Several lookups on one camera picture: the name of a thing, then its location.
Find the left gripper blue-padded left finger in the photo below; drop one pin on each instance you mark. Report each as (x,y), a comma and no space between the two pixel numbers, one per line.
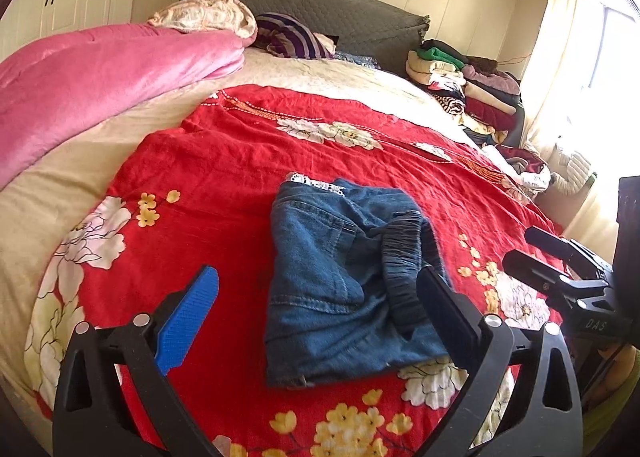
(114,397)

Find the blue denim pants lace trim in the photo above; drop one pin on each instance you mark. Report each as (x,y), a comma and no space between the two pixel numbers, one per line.
(342,301)

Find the white puffy jacket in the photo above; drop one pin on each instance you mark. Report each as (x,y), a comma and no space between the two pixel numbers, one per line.
(571,172)

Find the beige bed cover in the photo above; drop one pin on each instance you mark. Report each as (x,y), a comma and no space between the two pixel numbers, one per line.
(42,204)

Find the cream window curtain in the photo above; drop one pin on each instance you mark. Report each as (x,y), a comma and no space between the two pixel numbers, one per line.
(582,96)

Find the red floral bed sheet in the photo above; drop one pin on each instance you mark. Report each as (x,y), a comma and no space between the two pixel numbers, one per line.
(201,195)

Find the pile of folded clothes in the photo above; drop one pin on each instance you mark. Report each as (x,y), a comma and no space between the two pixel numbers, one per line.
(486,103)

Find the pink plush blanket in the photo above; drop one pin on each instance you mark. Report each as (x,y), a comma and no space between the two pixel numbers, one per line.
(57,87)

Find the grey quilted headboard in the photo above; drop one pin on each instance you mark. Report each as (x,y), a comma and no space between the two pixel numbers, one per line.
(363,27)

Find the beige floral pillow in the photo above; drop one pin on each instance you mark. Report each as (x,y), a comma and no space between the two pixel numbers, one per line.
(208,15)

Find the purple striped garment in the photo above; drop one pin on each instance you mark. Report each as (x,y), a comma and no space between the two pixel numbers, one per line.
(285,37)

